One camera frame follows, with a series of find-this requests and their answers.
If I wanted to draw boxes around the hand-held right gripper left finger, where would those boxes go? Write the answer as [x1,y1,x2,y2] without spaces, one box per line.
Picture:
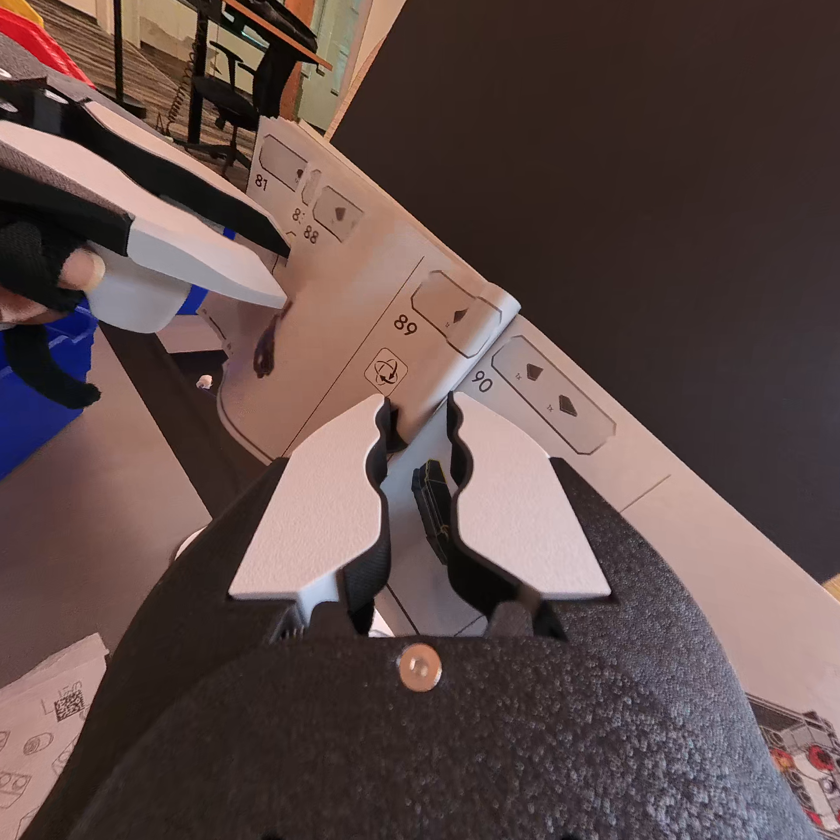
[227,394,392,636]

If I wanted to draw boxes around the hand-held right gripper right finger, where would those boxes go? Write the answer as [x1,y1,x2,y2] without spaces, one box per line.
[446,391,613,636]

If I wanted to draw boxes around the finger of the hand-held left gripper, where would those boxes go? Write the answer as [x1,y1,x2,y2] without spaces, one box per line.
[0,121,288,310]
[62,98,292,258]

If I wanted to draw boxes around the lego instruction booklet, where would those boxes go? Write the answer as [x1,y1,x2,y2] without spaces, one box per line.
[217,115,840,836]

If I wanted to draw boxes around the blue plastic bin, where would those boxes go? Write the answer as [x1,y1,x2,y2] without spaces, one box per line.
[0,289,211,481]

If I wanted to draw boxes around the printed white paper bag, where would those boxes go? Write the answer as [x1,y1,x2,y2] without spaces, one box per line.
[0,633,110,840]

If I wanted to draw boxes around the black chair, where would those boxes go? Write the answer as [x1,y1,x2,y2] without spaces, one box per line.
[190,38,298,175]

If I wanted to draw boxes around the black standing desk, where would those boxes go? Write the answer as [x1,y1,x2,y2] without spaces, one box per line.
[108,0,333,147]

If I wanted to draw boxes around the red plastic bin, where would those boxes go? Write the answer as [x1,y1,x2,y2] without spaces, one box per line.
[0,7,97,90]

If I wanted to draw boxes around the black backdrop panel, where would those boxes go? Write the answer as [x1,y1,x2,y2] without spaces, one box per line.
[327,0,840,584]

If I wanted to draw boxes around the black coiled cable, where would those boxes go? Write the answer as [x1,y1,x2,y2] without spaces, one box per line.
[154,49,199,135]

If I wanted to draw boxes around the black strap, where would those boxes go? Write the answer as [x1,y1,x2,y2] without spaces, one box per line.
[5,322,103,409]

